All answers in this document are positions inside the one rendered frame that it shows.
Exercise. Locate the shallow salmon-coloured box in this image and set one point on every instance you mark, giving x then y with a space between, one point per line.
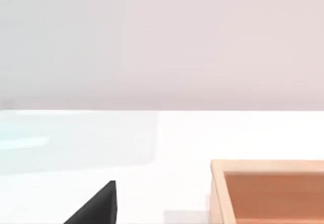
273 196

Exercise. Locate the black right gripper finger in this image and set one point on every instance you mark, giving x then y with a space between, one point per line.
101 207

